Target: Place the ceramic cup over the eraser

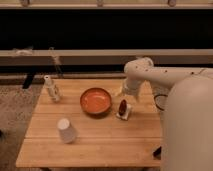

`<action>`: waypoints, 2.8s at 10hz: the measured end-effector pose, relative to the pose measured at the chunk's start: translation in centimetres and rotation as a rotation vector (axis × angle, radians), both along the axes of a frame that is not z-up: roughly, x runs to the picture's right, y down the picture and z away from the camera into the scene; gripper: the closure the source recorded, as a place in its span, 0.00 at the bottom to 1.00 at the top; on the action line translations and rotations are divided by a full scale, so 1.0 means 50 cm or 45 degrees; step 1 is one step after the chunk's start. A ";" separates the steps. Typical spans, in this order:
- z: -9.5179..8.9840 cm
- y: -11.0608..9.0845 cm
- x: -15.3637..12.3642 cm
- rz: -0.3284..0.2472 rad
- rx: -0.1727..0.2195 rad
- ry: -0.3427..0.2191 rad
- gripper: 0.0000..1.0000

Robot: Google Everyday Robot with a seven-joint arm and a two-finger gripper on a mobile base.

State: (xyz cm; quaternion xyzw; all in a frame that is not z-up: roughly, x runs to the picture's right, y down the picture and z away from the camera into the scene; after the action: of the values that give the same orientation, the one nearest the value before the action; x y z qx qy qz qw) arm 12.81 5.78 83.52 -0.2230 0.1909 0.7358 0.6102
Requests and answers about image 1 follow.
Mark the brown oval object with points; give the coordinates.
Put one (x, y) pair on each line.
(122, 107)

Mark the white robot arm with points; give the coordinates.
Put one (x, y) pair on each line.
(187, 127)

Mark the orange bowl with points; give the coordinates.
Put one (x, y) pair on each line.
(95, 101)

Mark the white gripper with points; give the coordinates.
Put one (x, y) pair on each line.
(131, 87)

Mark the grey horizontal rail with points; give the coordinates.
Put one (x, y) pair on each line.
(108, 57)

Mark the wooden table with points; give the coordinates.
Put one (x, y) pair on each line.
(106, 142)

